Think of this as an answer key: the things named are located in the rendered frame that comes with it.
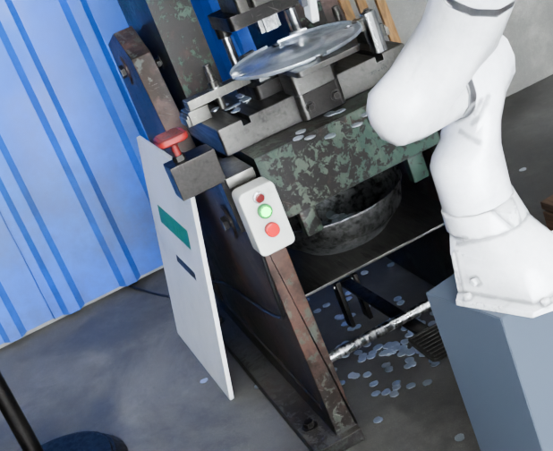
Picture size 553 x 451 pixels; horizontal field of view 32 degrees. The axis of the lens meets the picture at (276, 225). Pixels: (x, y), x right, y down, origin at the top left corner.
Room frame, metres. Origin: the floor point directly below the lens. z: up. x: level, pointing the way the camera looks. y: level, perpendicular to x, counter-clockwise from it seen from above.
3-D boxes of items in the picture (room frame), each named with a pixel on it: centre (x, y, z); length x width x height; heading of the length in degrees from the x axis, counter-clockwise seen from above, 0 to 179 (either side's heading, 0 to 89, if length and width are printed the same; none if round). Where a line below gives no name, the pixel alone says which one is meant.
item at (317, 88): (1.95, -0.18, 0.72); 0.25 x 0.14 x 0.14; 13
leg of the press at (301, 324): (2.19, 0.15, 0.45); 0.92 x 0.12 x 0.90; 13
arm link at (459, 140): (1.39, -0.34, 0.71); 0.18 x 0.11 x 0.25; 115
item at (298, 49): (1.99, -0.17, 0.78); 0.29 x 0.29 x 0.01
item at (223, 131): (2.12, -0.14, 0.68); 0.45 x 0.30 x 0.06; 103
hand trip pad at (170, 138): (1.82, 0.13, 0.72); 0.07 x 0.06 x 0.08; 13
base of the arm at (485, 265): (1.34, -0.32, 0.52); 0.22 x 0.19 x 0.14; 24
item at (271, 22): (2.11, -0.15, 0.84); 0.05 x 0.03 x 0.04; 103
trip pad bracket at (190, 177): (1.82, 0.11, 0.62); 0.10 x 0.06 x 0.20; 103
